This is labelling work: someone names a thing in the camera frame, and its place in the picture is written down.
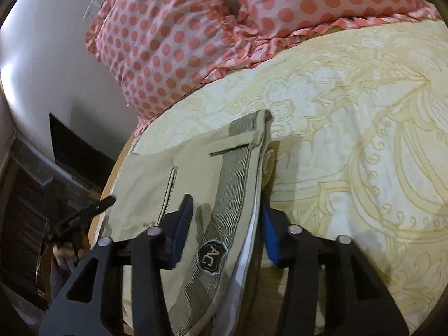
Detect beige khaki pants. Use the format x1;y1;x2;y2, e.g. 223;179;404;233
98;110;272;335

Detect black television screen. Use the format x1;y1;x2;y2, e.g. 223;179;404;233
49;113;115;192

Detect yellow patterned bed sheet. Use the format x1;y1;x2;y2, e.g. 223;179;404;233
87;19;448;336

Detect pink polka dot pillow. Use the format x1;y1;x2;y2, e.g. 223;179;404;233
86;0;245;133
230;0;440;66

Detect white wall switch plate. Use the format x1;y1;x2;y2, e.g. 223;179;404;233
82;0;106;20

